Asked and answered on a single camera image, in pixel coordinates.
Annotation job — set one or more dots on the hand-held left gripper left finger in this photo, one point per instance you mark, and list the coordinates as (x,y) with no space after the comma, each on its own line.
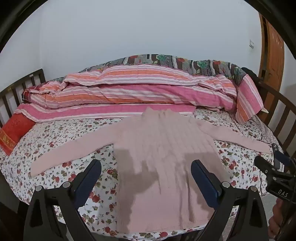
(89,183)

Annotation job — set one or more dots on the pink knit sweater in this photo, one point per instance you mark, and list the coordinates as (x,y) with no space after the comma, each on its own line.
(161,143)

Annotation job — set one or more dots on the dark floral patchwork quilt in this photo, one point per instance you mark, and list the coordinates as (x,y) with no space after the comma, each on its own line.
(161,59)

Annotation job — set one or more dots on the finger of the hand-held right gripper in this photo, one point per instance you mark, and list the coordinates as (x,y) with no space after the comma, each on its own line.
(266,164)
(281,158)

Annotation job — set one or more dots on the black garment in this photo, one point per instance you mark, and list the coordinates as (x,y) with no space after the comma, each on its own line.
(249,72)

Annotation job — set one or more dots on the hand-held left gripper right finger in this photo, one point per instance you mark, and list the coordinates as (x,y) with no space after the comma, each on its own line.
(204,183)

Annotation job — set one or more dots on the person's right hand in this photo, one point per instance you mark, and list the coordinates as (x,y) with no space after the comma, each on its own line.
(275,220)

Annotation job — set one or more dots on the pink orange striped quilt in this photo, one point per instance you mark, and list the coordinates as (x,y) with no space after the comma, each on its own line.
(138,95)

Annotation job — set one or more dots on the dark wooden bed frame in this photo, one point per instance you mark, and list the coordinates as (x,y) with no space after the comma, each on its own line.
(41,76)

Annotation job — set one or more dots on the white wall switch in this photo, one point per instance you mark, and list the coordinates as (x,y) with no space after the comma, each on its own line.
(251,44)

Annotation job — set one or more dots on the brown wooden door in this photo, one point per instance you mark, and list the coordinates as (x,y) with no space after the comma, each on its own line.
(275,53)

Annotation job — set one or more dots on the white floral bedsheet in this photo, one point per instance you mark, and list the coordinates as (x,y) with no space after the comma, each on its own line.
(69,129)

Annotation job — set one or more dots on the red embroidered pillow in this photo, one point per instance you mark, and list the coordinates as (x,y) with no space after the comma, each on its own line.
(16,129)

